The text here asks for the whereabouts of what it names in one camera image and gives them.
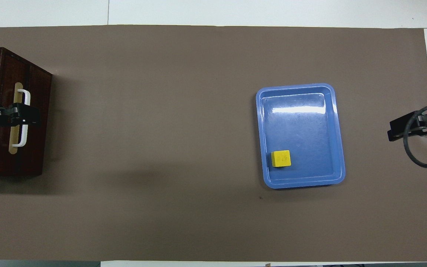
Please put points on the yellow cube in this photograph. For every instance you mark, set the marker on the yellow cube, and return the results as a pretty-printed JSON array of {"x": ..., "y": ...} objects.
[{"x": 281, "y": 158}]

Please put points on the blue plastic tray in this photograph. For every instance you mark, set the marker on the blue plastic tray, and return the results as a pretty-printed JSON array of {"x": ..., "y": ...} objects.
[{"x": 302, "y": 129}]

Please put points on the brown table mat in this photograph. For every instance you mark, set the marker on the brown table mat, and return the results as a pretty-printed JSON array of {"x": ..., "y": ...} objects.
[{"x": 161, "y": 148}]

